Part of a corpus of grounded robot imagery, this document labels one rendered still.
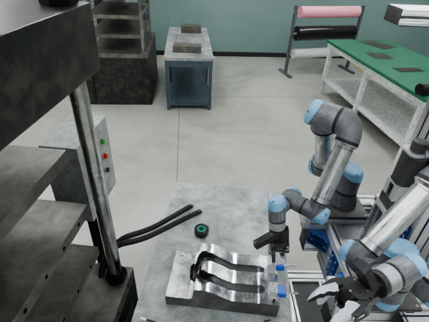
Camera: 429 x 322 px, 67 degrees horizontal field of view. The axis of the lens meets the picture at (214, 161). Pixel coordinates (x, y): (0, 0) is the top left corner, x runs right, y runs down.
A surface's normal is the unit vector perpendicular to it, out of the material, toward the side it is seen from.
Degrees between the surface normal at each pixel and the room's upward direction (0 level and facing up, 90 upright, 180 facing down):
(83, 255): 0
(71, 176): 90
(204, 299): 90
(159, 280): 0
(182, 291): 0
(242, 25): 90
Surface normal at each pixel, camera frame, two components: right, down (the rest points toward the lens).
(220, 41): 0.07, 0.57
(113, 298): 0.04, -0.83
